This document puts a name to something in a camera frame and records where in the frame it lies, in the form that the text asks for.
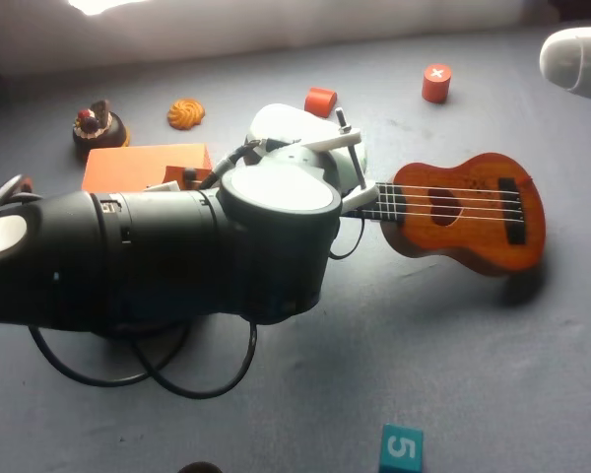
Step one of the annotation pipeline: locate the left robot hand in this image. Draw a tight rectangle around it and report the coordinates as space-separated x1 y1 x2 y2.
248 102 371 196

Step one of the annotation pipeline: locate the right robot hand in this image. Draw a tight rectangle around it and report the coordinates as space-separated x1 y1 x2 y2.
539 27 591 104

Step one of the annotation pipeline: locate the small wooden ukulele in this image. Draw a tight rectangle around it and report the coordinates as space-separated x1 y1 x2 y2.
339 151 547 279

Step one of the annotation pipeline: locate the orange half-cylinder block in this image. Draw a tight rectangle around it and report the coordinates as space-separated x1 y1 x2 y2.
303 87 338 118

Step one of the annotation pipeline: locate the white backdrop cloth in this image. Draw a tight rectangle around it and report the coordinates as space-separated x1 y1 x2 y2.
0 0 591 75

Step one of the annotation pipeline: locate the toy swirl cookie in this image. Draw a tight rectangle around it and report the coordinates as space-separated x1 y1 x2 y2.
166 98 207 132

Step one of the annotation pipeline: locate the orange cylinder block white cross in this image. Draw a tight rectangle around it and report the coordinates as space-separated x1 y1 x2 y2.
421 63 455 104

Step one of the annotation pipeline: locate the orange cube box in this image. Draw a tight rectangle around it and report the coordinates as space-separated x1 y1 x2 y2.
81 143 215 194

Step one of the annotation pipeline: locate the toy chocolate cake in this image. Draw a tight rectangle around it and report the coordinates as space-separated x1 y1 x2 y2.
72 99 131 162

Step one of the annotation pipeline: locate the grey table cloth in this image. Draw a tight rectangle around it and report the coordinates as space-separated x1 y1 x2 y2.
0 24 591 473

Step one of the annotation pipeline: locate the teal number block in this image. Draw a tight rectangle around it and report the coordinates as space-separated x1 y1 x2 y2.
377 423 425 473

